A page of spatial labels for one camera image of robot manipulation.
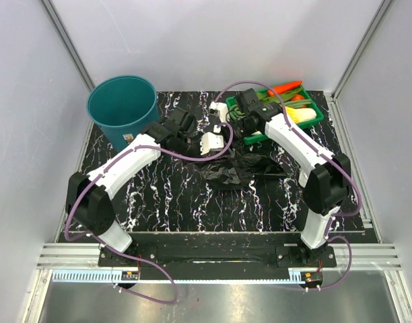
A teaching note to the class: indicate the green plastic vegetable tray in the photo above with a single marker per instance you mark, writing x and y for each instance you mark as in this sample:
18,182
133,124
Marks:
294,96

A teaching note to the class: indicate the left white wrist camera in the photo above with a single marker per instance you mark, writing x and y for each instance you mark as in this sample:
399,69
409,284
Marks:
212,141

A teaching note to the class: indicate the yellow white cabbage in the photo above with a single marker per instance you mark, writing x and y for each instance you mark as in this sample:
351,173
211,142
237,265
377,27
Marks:
300,115

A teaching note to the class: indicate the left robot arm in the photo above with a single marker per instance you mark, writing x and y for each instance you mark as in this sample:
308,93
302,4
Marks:
89,196

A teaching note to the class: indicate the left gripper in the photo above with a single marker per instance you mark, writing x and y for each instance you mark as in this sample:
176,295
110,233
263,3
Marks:
197,138

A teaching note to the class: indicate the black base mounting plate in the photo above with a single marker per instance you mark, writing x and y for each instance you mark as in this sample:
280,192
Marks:
219,256

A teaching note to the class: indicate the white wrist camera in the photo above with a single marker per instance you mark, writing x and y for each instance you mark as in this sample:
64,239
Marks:
212,141
219,110

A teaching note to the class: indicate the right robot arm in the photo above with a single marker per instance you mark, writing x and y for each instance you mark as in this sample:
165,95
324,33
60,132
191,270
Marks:
327,184

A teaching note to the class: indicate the black trash bag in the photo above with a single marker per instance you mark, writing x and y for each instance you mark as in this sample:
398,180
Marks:
237,168

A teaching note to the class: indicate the teal plastic trash bin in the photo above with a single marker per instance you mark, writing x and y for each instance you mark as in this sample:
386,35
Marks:
122,106

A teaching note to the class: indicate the large orange carrot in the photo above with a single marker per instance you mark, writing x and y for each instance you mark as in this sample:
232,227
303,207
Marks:
281,89

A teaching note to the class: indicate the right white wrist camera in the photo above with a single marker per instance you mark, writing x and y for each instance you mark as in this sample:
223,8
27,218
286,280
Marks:
219,110

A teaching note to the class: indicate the green long beans bundle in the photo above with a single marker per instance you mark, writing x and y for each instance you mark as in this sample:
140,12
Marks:
235,112

